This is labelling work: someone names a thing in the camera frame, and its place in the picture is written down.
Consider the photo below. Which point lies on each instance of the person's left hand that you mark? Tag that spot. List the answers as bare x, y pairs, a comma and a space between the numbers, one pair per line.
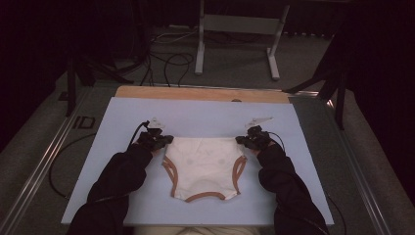
152, 148

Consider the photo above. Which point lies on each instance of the person's right hand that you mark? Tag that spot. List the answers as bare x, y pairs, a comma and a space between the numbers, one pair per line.
262, 149

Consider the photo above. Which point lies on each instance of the light blue mat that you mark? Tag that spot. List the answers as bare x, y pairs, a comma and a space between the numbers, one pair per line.
202, 117

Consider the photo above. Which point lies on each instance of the black tripod stand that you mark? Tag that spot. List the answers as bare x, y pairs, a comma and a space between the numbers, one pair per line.
339, 94
73, 81

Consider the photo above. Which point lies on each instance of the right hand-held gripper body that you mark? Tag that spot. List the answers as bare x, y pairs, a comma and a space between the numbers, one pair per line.
257, 135

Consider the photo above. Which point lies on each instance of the white baby bodysuit brown trim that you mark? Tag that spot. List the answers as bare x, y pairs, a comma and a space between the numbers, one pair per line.
204, 166

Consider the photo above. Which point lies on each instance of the white metal stand frame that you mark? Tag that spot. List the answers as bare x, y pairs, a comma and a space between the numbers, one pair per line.
241, 24

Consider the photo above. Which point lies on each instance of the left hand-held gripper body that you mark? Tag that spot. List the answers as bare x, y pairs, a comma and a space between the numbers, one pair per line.
153, 135

